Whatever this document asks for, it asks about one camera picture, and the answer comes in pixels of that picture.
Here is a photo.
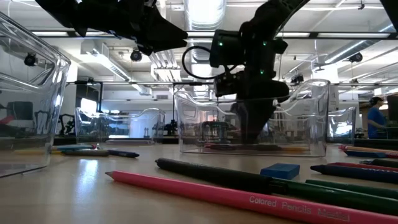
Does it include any pink colored pencil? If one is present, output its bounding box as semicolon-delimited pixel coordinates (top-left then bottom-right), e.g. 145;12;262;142
104;170;398;224

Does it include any white ceiling pipe bundle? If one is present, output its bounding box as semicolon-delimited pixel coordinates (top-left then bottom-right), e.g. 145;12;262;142
146;46;183;83

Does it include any dark blue pen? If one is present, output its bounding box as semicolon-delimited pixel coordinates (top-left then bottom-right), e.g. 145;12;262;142
108;149;141;159

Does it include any black plastic device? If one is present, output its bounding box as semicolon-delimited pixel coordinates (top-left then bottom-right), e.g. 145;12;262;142
200;121;233;146

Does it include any green pen with dark cap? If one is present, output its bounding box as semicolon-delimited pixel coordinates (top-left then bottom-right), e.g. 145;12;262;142
154;157;398;217

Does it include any blue eraser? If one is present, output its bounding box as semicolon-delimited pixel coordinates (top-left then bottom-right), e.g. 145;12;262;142
344;150;388;159
259;163;301;181

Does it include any black pen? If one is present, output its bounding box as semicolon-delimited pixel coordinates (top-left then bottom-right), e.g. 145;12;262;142
359;159;398;169

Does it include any lit white screen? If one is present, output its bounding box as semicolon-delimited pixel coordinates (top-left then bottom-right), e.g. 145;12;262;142
80;98;98;113

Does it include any black background rig frame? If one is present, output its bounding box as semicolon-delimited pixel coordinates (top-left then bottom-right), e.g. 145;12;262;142
73;80;104;113

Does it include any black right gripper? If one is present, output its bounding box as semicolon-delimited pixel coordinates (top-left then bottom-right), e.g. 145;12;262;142
231;70;290;144

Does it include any silver ventilation duct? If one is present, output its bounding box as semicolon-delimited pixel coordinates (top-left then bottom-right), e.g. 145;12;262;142
182;0;228;98

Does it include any blue crayon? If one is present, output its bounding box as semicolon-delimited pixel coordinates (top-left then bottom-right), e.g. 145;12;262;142
310;164;398;185

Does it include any clear plastic bin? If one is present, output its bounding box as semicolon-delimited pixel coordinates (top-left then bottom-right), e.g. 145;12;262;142
73;107;167;146
0;11;72;179
174;79;331;158
326;106;358;146

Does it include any white column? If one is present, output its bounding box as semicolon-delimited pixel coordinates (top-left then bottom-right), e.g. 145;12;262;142
312;67;340;139

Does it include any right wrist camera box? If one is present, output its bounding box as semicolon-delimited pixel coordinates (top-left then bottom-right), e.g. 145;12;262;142
213;72;246;98

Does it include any yellow pencil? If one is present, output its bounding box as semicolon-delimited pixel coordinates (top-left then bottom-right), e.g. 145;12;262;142
14;149;65;156

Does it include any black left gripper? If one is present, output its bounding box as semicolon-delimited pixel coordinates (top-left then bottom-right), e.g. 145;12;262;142
34;0;189;57

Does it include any green marker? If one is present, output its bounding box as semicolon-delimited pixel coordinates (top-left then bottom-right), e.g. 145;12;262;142
305;179;398;200

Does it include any red-orange eraser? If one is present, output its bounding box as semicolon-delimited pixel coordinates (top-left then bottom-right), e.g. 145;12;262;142
0;114;16;126

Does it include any blue pencil with red end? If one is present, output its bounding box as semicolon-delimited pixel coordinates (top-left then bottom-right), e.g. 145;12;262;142
52;144;98;152

